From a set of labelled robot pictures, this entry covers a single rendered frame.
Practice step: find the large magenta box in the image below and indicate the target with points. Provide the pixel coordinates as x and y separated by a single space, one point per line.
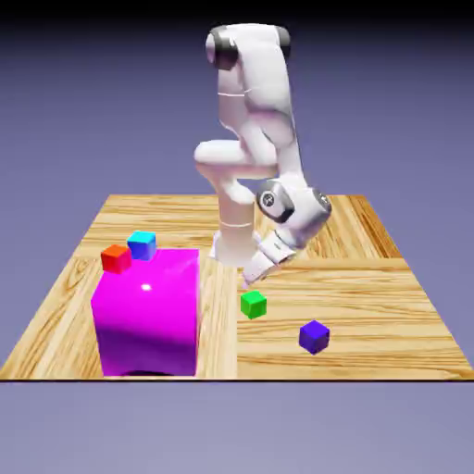
148 311

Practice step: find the small purple cube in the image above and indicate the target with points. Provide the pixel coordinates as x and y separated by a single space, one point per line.
314 337

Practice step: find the small cyan cube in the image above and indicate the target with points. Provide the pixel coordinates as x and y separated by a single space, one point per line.
142 246

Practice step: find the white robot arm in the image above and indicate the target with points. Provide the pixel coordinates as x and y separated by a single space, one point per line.
255 111

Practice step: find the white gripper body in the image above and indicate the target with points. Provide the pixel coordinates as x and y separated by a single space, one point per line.
262 264

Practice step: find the small red cube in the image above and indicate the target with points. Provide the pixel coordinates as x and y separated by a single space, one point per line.
116 259

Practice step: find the small green cube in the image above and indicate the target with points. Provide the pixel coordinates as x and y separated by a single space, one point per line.
253 305

